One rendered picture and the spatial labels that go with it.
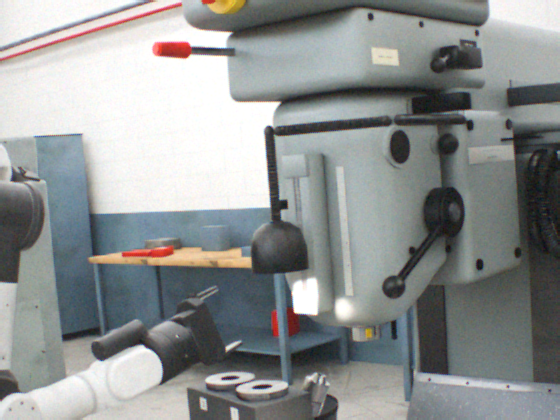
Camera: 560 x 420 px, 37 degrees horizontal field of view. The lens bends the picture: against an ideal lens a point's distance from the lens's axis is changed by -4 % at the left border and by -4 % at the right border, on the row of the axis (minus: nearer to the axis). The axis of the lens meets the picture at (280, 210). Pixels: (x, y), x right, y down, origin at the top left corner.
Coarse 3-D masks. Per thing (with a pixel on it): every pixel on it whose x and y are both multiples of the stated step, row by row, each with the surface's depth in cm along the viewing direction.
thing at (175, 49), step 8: (152, 48) 110; (160, 48) 109; (168, 48) 110; (176, 48) 111; (184, 48) 112; (192, 48) 114; (200, 48) 115; (208, 48) 116; (216, 48) 117; (224, 48) 118; (232, 48) 120; (160, 56) 110; (168, 56) 111; (176, 56) 112; (184, 56) 112; (224, 56) 119; (232, 56) 120
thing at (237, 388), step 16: (208, 384) 153; (224, 384) 151; (240, 384) 151; (256, 384) 149; (272, 384) 148; (192, 400) 155; (208, 400) 150; (224, 400) 146; (240, 400) 144; (256, 400) 143; (272, 400) 142; (288, 400) 143; (304, 400) 145; (192, 416) 156; (208, 416) 151; (224, 416) 146; (240, 416) 142; (256, 416) 139; (272, 416) 141; (288, 416) 143; (304, 416) 145
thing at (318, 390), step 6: (306, 378) 159; (306, 384) 158; (312, 384) 157; (318, 384) 157; (324, 384) 158; (306, 390) 158; (312, 390) 157; (318, 390) 157; (324, 390) 158; (312, 396) 157; (318, 396) 157; (324, 396) 158; (312, 402) 157; (318, 402) 157; (318, 408) 158
